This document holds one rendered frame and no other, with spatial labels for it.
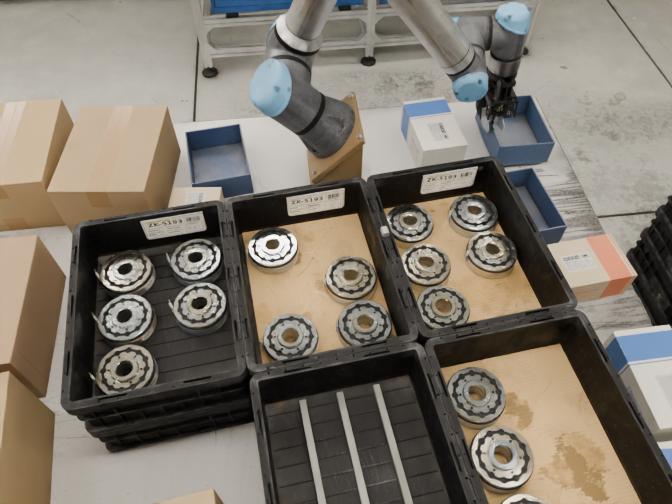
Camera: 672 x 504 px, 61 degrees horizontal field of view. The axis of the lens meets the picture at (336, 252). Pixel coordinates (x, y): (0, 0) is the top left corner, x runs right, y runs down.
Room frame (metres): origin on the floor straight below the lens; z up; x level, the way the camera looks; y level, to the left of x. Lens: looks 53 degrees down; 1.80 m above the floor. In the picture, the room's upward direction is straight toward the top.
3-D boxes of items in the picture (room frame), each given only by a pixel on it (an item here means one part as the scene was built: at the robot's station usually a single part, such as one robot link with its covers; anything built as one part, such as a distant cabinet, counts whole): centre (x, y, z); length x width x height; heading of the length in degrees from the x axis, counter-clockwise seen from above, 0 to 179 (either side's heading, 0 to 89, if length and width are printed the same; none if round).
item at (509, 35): (1.17, -0.39, 1.06); 0.09 x 0.08 x 0.11; 87
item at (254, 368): (0.62, 0.04, 0.92); 0.40 x 0.30 x 0.02; 12
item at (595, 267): (0.74, -0.57, 0.74); 0.16 x 0.12 x 0.07; 102
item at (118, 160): (1.02, 0.54, 0.78); 0.30 x 0.22 x 0.16; 0
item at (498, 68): (1.17, -0.41, 0.99); 0.08 x 0.08 x 0.05
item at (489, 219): (0.81, -0.30, 0.86); 0.10 x 0.10 x 0.01
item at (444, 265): (0.67, -0.18, 0.86); 0.10 x 0.10 x 0.01
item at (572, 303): (0.69, -0.25, 0.92); 0.40 x 0.30 x 0.02; 12
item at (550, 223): (0.92, -0.45, 0.74); 0.20 x 0.15 x 0.07; 13
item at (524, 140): (1.20, -0.49, 0.75); 0.20 x 0.15 x 0.07; 7
